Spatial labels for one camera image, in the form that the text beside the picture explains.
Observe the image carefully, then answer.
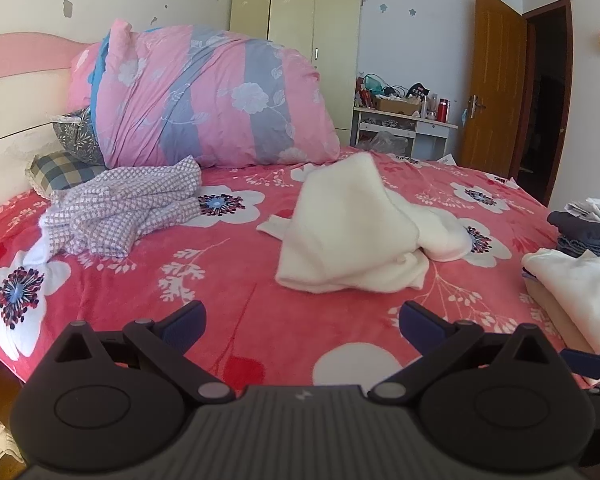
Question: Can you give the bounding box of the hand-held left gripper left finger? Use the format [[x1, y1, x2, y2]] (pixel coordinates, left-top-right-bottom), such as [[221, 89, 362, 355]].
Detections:
[[55, 301, 233, 406]]

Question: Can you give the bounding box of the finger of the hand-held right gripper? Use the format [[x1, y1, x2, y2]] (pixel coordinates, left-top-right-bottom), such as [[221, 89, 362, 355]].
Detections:
[[561, 350, 600, 380]]

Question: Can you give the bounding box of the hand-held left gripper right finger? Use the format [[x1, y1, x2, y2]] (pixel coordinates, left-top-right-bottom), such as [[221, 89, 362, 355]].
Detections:
[[369, 301, 561, 404]]

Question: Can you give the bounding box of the white fleece garment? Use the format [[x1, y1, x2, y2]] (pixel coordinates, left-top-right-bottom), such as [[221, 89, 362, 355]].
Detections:
[[256, 152, 473, 295]]

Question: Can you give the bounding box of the tan folded garment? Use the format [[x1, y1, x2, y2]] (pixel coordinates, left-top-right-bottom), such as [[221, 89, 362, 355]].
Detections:
[[522, 277, 597, 356]]

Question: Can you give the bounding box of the red floral blanket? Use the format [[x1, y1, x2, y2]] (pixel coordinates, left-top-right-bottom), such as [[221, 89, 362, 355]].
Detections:
[[0, 147, 597, 396]]

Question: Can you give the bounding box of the cream folded garment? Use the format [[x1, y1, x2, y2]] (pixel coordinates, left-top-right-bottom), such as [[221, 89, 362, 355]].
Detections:
[[521, 249, 600, 356]]

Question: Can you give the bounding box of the blue denim garment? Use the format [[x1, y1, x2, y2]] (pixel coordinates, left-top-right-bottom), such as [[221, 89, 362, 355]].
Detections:
[[555, 235, 600, 262]]

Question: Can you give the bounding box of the dark grey garment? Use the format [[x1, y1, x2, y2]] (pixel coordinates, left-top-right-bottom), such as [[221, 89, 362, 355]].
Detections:
[[547, 210, 600, 242]]

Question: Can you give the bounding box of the lilac checkered garment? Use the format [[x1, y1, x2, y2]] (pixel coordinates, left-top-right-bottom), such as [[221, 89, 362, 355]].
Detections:
[[24, 155, 203, 265]]

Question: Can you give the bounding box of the white crumpled garment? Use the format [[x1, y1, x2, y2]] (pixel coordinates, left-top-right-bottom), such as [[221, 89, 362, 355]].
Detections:
[[565, 197, 600, 224]]

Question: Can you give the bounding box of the clear plastic bag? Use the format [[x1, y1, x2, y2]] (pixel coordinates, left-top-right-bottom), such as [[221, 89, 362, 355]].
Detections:
[[367, 130, 410, 156]]

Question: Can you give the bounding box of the white desk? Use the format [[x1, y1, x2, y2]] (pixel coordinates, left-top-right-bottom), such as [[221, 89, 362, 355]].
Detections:
[[351, 106, 460, 161]]

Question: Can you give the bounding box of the plaid pillow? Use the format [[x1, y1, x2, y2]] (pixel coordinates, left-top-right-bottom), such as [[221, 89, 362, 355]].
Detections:
[[26, 151, 106, 196]]

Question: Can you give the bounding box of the cardboard box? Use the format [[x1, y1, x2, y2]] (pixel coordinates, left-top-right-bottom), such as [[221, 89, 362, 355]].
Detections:
[[375, 97, 423, 115]]

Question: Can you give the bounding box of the dark floral pillow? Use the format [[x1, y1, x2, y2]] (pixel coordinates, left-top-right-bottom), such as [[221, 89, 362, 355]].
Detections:
[[51, 107, 106, 167]]

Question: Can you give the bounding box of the pink grey floral duvet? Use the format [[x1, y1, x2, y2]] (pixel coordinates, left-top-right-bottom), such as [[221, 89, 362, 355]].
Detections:
[[66, 19, 342, 169]]

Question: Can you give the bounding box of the teal plastic item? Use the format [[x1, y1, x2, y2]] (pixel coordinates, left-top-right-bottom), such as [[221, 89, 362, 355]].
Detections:
[[362, 74, 396, 96]]

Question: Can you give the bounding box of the wooden door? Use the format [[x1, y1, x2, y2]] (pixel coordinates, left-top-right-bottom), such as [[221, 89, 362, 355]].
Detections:
[[459, 0, 528, 180]]

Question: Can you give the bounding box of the pink and cream headboard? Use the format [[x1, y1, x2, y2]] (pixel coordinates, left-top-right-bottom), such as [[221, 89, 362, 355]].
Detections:
[[0, 32, 106, 216]]

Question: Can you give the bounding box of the cream wardrobe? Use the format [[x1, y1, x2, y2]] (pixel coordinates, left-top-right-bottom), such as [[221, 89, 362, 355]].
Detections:
[[229, 0, 366, 148]]

